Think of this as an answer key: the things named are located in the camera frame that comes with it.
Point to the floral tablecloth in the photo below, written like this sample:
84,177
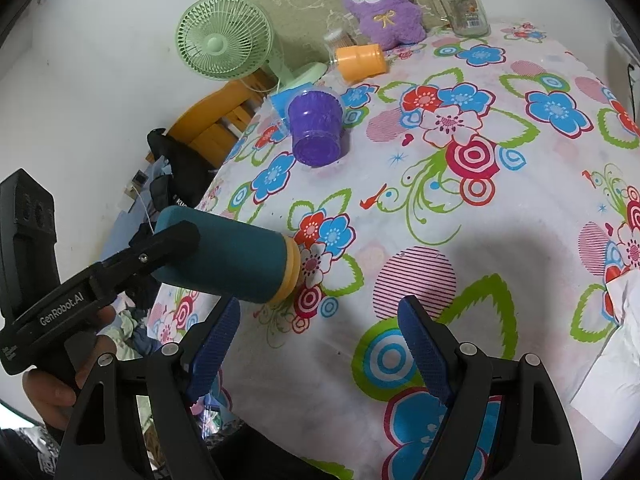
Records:
500,260

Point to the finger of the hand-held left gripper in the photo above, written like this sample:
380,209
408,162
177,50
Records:
160,247

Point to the glass jar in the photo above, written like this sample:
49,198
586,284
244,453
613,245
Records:
460,5

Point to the orange plastic cup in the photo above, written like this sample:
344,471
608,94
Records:
360,62

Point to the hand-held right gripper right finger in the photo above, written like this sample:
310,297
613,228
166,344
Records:
425,350

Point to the person's left hand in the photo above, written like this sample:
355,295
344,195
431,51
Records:
50,395

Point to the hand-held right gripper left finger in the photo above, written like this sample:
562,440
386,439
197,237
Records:
215,345

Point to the clear plastic bottle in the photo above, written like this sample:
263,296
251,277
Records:
334,42

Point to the green desk fan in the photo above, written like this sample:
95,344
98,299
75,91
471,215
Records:
220,40

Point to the clear blue plastic cup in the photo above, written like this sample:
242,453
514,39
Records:
280,105

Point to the purple plush toy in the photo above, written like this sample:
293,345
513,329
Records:
382,15

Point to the black bag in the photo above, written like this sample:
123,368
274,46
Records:
180,165

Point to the pile of clothes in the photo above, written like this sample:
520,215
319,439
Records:
131,327

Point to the white paper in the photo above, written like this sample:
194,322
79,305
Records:
615,360

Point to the yellow wooden chair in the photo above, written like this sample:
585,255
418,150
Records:
210,120

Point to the teal cup with yellow rim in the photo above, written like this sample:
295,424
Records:
235,260

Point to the purple plastic cup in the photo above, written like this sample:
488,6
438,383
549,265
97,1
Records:
315,125

